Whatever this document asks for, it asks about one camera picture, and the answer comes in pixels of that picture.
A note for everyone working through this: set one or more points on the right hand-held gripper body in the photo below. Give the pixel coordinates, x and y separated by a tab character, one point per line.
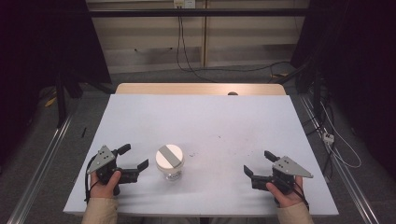
288	168

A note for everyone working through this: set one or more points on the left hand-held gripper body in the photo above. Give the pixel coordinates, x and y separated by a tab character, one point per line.
104	157

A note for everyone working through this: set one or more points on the person's right hand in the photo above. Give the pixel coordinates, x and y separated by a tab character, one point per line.
289	199

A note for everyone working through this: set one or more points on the person's left hand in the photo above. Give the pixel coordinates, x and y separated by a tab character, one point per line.
102	190

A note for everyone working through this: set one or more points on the white table board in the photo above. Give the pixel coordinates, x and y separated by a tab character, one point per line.
202	124

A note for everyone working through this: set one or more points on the black metal stand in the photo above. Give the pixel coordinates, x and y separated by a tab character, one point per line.
61	102

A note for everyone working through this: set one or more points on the wooden table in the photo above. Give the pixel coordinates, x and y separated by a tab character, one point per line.
186	88

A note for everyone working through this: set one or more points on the black curtain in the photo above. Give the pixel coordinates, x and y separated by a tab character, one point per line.
37	46
361	62

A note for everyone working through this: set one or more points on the metal floor rail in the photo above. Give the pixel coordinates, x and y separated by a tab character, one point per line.
40	168
345	174

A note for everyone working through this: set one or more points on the vertical wooden wall strip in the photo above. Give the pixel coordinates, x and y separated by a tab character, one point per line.
204	37

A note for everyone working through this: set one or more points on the black horizontal frame bar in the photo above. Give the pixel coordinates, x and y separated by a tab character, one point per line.
199	12

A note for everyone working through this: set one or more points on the white wall socket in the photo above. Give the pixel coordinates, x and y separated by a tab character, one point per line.
184	3

